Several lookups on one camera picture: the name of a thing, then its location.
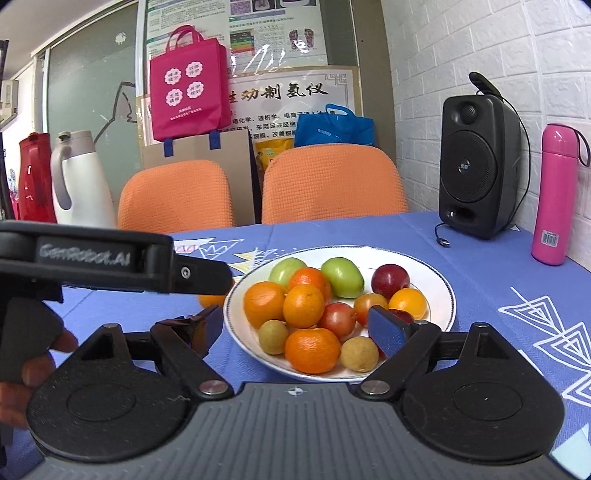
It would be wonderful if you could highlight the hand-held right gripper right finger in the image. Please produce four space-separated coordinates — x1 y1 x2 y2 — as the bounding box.
358 305 522 400

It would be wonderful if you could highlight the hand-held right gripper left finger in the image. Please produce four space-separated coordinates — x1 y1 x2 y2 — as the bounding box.
71 305 235 401

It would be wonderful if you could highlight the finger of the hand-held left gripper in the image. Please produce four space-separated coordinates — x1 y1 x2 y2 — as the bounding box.
172 254 235 296

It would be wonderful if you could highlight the yellow orange plum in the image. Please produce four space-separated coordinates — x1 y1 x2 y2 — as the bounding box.
388 287 428 320

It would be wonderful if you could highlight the tan longan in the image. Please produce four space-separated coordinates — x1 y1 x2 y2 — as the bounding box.
257 319 290 356
340 336 380 373

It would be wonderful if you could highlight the red yellow plum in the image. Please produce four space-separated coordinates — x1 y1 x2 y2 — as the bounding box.
353 292 389 326

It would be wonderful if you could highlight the pink red plum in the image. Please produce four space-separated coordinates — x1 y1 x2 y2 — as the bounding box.
318 302 357 341

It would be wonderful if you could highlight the large orange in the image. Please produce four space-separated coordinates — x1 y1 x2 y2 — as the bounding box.
244 281 287 329

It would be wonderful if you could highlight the white plate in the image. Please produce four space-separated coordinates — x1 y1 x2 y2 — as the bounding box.
223 246 457 383

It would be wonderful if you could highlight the green apple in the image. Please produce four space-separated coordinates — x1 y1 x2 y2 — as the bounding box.
320 257 365 299
269 257 308 288

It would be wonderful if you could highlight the mandarin orange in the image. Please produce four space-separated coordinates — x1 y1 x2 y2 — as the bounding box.
284 327 341 375
288 267 333 301

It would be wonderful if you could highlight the medium orange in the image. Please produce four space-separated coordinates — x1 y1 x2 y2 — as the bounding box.
283 284 325 329

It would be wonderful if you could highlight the person's left hand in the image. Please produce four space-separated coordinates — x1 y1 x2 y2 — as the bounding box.
0 329 80 430

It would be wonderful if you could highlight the white thermos jug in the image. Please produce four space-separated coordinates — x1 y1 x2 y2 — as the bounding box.
50 130 117 228

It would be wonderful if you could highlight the orange chair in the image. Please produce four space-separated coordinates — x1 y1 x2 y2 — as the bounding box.
262 143 410 225
117 160 236 234

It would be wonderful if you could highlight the red thermos jug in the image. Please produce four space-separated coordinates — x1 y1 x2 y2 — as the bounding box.
18 132 58 224

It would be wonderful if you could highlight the black pole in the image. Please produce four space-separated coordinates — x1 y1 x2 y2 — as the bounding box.
0 131 16 221

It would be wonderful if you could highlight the blue printed tablecloth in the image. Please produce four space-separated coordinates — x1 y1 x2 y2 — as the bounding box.
0 212 591 476

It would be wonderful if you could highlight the brown paper bag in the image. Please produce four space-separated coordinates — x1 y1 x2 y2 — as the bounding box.
141 130 257 224

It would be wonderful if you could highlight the yellow plastic bag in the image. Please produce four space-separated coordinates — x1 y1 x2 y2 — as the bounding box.
255 140 296 168

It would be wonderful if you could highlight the pink tote bag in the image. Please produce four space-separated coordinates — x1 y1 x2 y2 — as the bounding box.
148 25 232 142

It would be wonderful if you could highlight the black speaker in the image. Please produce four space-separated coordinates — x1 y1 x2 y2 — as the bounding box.
438 95 525 240

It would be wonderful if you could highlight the blue tote bag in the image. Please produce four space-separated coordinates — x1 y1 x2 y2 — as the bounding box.
294 104 376 148

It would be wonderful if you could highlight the white calligraphy poster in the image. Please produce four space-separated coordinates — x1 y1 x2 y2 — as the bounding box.
136 65 363 144

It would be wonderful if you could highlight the pink thermos bottle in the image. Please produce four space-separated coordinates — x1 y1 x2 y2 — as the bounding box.
531 123 591 266

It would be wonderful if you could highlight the black clip microphone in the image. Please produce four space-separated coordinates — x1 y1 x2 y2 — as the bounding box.
468 71 504 97

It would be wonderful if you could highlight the white wall box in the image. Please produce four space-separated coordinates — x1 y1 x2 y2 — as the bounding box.
0 79 19 121

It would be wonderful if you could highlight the wall chart poster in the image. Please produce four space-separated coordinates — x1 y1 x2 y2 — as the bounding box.
145 0 329 70

